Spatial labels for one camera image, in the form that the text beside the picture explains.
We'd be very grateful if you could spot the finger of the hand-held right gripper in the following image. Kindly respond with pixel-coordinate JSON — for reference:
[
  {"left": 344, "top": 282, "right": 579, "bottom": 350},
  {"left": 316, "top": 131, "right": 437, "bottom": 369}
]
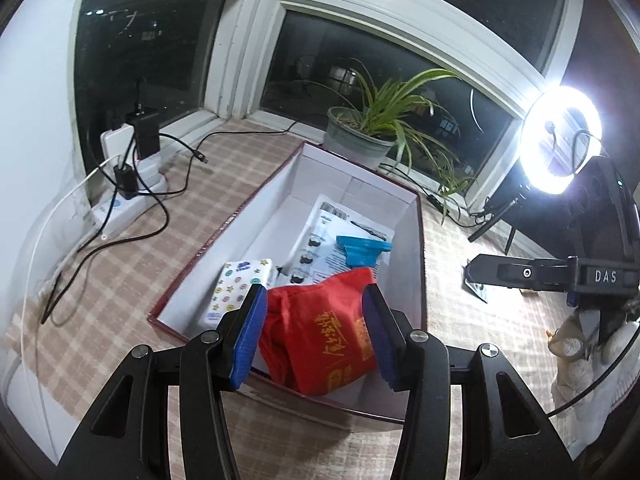
[{"left": 465, "top": 254, "right": 578, "bottom": 292}]

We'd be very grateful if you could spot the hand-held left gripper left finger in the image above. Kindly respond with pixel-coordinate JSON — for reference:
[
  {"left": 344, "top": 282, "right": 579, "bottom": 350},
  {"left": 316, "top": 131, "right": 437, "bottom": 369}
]
[{"left": 55, "top": 284, "right": 268, "bottom": 480}]

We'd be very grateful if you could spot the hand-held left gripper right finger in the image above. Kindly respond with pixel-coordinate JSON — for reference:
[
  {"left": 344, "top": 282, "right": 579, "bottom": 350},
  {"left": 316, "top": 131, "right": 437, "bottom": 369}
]
[{"left": 361, "top": 284, "right": 576, "bottom": 480}]

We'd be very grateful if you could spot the star print tissue pack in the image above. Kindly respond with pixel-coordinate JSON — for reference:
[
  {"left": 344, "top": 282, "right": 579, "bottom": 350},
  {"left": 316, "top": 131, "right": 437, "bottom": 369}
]
[{"left": 202, "top": 257, "right": 273, "bottom": 328}]

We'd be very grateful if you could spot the red cloth bag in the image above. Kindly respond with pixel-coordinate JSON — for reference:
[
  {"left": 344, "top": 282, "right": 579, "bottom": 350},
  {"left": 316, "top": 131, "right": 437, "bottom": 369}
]
[{"left": 259, "top": 267, "right": 382, "bottom": 397}]

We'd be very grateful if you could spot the blue plastic tool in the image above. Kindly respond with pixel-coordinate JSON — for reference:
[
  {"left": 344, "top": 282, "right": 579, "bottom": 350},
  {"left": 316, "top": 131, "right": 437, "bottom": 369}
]
[{"left": 336, "top": 235, "right": 394, "bottom": 267}]

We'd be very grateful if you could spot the white cardboard box red rim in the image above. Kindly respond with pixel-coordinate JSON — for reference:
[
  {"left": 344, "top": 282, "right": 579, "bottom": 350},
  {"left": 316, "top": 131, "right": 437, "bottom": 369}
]
[{"left": 147, "top": 141, "right": 427, "bottom": 423}]

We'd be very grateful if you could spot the white plastic package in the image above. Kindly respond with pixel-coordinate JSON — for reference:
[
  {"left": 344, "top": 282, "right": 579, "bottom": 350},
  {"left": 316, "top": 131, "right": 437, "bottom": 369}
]
[{"left": 287, "top": 194, "right": 393, "bottom": 286}]

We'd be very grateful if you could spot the person's right hand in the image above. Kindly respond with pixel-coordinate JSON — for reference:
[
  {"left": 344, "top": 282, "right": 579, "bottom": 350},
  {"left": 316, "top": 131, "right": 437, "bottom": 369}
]
[{"left": 547, "top": 307, "right": 640, "bottom": 443}]

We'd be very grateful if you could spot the white power strip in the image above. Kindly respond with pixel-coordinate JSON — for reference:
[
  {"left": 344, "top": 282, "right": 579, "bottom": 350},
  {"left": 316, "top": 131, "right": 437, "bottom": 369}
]
[{"left": 90, "top": 180, "right": 168, "bottom": 238}]

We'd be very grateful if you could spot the small white plug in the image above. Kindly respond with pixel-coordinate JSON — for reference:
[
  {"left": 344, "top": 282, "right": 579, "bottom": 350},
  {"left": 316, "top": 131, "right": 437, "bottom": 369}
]
[{"left": 136, "top": 157, "right": 163, "bottom": 183}]

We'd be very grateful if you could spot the small black charger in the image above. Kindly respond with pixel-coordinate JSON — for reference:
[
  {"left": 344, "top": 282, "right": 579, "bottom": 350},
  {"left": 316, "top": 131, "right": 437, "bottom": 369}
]
[{"left": 113, "top": 162, "right": 138, "bottom": 198}]

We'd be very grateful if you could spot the potted spider plant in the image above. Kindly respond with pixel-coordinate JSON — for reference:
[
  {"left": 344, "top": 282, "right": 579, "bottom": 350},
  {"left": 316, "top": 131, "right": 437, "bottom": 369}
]
[{"left": 322, "top": 67, "right": 478, "bottom": 226}]

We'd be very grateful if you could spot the large black charger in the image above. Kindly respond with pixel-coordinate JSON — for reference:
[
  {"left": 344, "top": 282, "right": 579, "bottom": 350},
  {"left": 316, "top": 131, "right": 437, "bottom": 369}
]
[{"left": 125, "top": 107, "right": 161, "bottom": 158}]

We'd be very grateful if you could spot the large white power adapter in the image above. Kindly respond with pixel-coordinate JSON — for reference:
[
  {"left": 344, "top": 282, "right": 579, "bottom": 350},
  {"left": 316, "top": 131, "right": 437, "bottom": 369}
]
[{"left": 100, "top": 127, "right": 136, "bottom": 173}]

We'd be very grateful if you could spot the black ring light stand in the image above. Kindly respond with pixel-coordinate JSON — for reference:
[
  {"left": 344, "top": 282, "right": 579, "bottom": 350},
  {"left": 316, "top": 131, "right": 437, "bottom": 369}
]
[{"left": 467, "top": 182, "right": 528, "bottom": 256}]

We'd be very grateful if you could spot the black light cable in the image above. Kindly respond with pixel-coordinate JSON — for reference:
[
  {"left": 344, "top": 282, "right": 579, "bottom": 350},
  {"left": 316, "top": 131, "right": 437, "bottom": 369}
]
[{"left": 380, "top": 162, "right": 486, "bottom": 221}]

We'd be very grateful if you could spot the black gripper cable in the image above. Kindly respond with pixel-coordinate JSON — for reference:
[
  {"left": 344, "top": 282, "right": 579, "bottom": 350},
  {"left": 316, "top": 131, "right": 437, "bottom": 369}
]
[{"left": 545, "top": 355, "right": 640, "bottom": 418}]

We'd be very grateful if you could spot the long black charging cable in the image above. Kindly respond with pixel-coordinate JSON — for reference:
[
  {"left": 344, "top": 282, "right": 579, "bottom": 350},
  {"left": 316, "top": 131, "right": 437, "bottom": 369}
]
[{"left": 40, "top": 190, "right": 171, "bottom": 325}]

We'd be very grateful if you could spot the black cable with plug end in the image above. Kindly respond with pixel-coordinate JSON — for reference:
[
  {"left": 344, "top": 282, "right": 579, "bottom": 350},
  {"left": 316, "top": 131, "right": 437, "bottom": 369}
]
[{"left": 192, "top": 120, "right": 296, "bottom": 166}]

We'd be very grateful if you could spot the short black charger cable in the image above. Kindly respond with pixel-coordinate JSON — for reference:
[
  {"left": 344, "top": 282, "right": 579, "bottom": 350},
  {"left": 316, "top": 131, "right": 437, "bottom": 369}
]
[{"left": 132, "top": 132, "right": 196, "bottom": 198}]

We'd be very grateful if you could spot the white cable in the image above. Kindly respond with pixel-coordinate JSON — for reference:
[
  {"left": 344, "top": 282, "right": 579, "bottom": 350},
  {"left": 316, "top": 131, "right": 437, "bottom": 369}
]
[{"left": 20, "top": 157, "right": 121, "bottom": 411}]

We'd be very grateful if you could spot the white window frame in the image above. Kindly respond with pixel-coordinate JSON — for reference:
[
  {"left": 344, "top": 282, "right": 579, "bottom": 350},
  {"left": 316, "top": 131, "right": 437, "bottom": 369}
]
[{"left": 65, "top": 0, "right": 588, "bottom": 196}]

